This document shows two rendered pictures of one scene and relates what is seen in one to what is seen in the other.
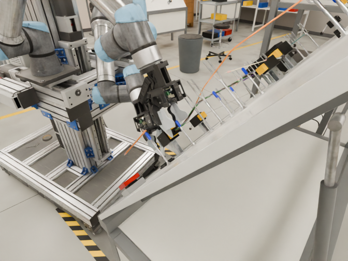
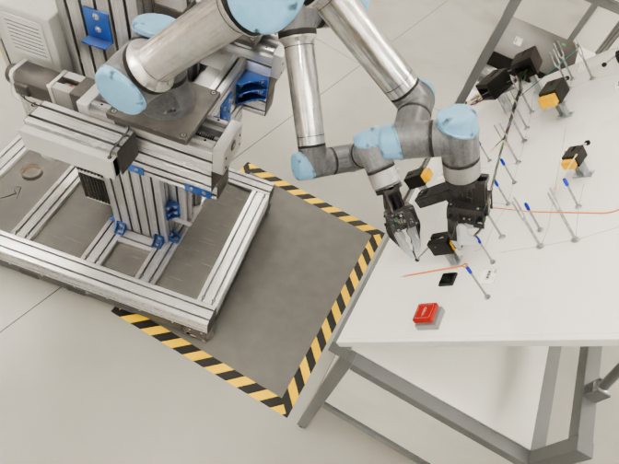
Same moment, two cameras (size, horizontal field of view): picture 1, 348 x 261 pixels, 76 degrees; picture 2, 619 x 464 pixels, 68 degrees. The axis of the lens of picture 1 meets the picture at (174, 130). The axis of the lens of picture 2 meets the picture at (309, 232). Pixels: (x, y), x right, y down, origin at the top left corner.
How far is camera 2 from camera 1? 0.79 m
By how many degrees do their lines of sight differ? 26
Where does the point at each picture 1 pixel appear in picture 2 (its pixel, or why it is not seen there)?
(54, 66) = (189, 98)
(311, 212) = not seen: hidden behind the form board
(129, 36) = (460, 153)
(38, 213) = (80, 323)
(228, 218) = not seen: hidden behind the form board
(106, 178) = (202, 249)
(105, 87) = (320, 156)
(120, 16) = (458, 132)
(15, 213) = (34, 330)
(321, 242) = not seen: outside the picture
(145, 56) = (471, 175)
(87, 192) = (180, 280)
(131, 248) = (379, 371)
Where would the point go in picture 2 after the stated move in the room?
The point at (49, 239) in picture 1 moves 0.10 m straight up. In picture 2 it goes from (128, 362) to (124, 353)
